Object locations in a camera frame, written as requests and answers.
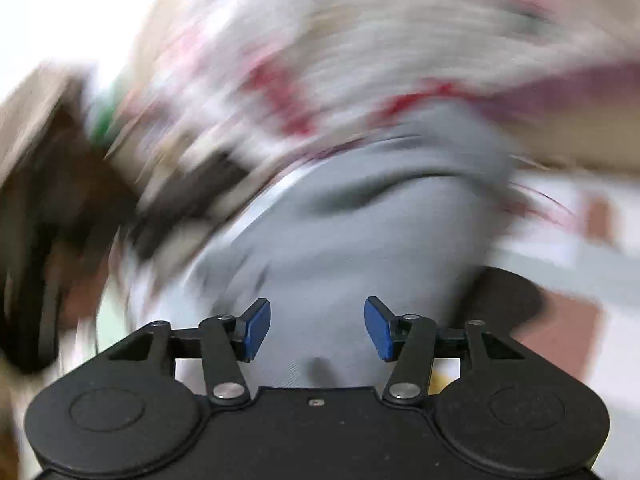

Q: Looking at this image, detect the folded dark brown garment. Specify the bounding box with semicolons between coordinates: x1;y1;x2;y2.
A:
129;153;248;260

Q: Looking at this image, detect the dark wooden drawer cabinet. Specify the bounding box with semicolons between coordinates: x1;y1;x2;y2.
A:
1;66;137;374

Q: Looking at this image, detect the grey knit cardigan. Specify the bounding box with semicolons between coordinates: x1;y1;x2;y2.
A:
150;102;513;388

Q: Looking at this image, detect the white quilt with red bears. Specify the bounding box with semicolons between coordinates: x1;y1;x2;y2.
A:
108;0;639;209

